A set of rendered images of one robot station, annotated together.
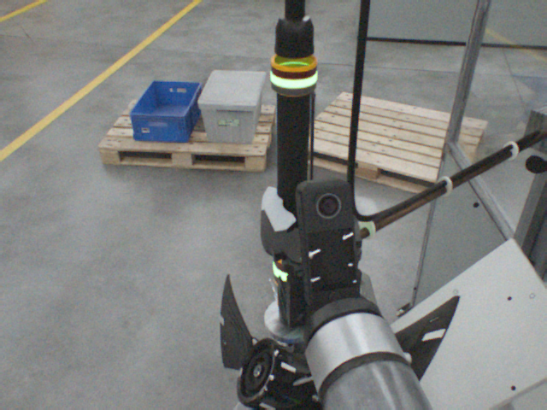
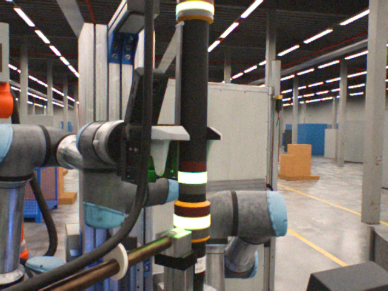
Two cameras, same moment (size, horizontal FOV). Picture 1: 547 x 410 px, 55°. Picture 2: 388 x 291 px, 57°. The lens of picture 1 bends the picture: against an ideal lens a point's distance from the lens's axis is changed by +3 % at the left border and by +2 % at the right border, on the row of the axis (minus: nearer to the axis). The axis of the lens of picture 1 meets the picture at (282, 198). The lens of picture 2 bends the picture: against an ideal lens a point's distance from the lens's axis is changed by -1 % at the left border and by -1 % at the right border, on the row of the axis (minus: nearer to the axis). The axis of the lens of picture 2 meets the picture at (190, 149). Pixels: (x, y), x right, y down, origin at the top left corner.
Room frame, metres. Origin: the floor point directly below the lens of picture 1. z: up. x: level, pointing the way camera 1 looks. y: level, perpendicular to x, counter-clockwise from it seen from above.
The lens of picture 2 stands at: (0.86, -0.17, 1.67)
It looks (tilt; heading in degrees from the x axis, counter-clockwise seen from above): 3 degrees down; 158
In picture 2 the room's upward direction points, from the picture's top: 1 degrees clockwise
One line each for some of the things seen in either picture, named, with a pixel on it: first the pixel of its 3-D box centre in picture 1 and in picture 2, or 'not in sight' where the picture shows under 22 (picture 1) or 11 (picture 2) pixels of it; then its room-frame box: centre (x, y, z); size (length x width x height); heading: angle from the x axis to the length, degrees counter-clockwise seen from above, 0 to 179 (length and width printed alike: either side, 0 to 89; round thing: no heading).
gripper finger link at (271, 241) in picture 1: (285, 237); not in sight; (0.39, 0.00, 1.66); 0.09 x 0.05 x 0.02; 23
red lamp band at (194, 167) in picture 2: not in sight; (192, 165); (0.46, -0.01, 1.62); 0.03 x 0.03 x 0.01
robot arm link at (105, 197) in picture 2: not in sight; (111, 194); (0.18, -0.06, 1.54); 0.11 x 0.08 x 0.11; 118
